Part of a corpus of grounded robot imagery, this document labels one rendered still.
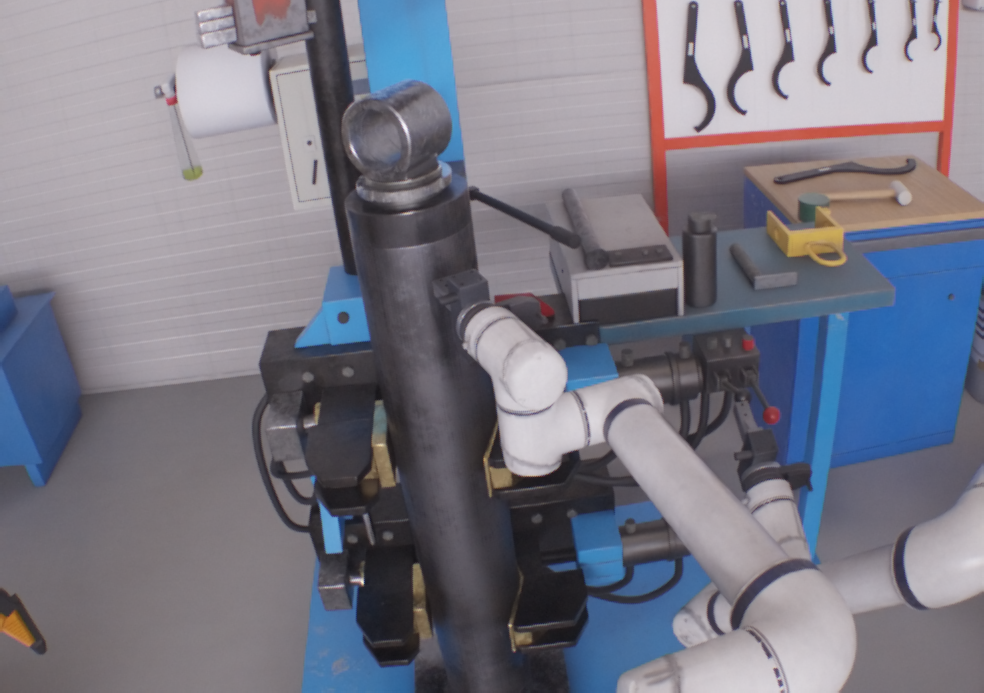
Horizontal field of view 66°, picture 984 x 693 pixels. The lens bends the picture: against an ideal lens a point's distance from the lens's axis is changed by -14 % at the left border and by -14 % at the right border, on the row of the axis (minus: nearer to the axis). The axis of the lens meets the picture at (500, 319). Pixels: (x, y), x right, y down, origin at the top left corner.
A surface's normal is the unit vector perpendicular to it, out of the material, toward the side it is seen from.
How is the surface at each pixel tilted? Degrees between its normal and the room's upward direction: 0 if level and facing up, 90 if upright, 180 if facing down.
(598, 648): 0
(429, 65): 90
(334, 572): 0
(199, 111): 101
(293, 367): 90
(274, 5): 90
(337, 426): 0
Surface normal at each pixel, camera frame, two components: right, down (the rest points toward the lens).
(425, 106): 0.62, -0.38
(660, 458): -0.55, -0.70
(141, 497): -0.11, -0.87
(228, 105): 0.09, 0.63
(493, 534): 0.69, 0.29
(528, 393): 0.34, 0.37
